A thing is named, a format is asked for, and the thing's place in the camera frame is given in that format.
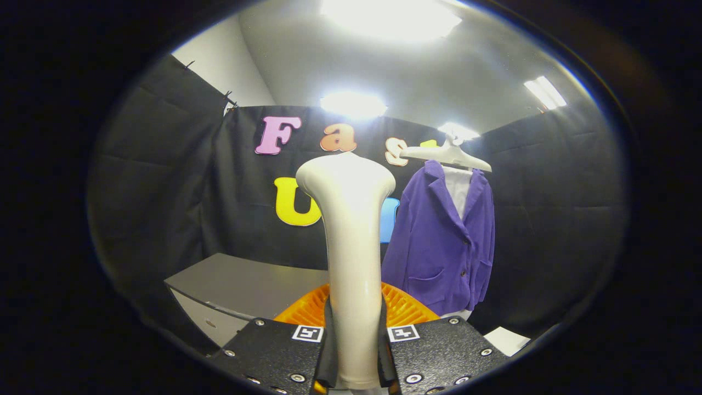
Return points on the black backdrop cloth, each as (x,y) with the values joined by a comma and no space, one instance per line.
(164,192)

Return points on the large ceiling light panel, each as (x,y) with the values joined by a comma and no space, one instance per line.
(389,19)

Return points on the grey drawer cabinet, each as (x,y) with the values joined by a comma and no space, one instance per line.
(247,280)

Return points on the white plastic clothes hanger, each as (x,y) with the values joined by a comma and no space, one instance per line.
(449,156)

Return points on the white padded ironing board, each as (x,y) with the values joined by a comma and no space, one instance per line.
(458,186)

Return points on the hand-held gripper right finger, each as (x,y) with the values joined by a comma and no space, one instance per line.
(439,356)

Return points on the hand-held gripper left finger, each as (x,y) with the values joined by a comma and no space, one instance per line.
(274,356)

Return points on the white garment steamer head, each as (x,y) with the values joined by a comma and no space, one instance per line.
(354,247)

